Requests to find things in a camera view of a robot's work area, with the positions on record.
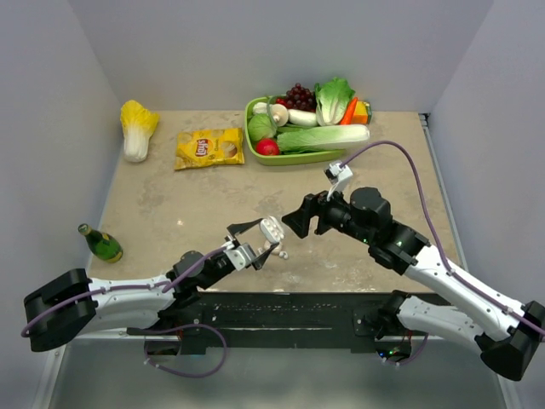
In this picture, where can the orange carrot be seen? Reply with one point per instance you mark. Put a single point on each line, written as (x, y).
(348, 115)

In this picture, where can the white daikon radish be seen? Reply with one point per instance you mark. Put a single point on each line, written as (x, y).
(302, 118)

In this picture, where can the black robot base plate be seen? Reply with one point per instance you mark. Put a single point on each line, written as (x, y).
(357, 322)

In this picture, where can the beige earbud case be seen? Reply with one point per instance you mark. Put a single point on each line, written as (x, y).
(268, 245)

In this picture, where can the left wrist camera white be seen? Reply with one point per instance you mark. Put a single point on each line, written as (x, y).
(240, 255)

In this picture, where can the orange pumpkin slice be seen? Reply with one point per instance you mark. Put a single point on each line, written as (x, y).
(362, 113)

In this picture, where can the red apple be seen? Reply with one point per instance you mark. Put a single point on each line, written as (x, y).
(267, 147)

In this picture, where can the yellow Lays chips bag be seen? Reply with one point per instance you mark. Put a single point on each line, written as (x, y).
(205, 148)

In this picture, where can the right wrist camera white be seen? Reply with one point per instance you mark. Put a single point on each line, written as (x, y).
(339, 175)

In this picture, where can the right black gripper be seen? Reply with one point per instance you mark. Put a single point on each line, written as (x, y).
(312, 204)

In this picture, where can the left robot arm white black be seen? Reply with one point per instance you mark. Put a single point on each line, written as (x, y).
(74, 304)

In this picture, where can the beige mushroom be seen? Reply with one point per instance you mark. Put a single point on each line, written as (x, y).
(279, 114)

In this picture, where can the green leafy lettuce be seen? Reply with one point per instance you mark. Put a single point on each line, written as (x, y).
(332, 99)

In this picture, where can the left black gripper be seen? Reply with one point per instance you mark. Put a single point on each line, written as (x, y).
(237, 228)

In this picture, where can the yellow napa cabbage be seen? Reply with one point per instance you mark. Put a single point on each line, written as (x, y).
(138, 124)

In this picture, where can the round green cabbage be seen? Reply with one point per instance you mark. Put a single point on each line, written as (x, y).
(261, 127)

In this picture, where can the purple grapes bunch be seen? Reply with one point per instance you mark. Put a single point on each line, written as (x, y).
(300, 98)

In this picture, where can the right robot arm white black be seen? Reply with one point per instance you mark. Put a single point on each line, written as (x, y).
(505, 332)

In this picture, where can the green champagne bottle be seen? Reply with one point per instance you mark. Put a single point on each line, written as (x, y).
(102, 245)

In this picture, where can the white earbud charging case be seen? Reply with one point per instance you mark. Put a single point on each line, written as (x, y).
(272, 229)

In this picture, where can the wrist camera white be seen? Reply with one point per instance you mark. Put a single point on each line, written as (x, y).
(240, 255)
(339, 175)

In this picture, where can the aluminium frame rail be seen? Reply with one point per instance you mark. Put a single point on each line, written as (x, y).
(459, 250)

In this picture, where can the green plastic basket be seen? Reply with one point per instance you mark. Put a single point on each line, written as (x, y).
(289, 159)

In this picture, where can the long white green cabbage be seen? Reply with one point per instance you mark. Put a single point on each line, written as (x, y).
(323, 138)

